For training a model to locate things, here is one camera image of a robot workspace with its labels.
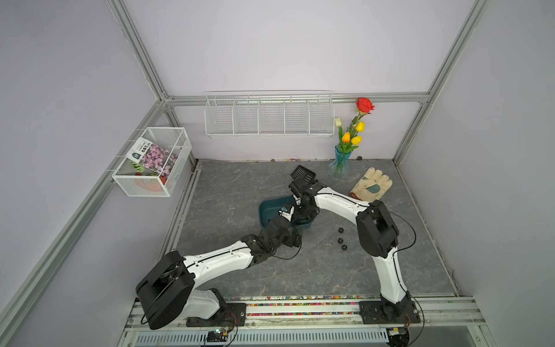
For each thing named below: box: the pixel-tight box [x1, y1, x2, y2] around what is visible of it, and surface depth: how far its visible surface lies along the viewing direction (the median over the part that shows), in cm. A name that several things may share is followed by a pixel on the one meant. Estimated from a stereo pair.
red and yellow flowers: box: [334, 96, 376, 154], surface depth 94 cm
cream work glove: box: [349, 166, 394, 204], surface depth 111 cm
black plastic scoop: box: [290, 164, 317, 183], surface depth 117 cm
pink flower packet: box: [125, 137, 178, 178], surface depth 75 cm
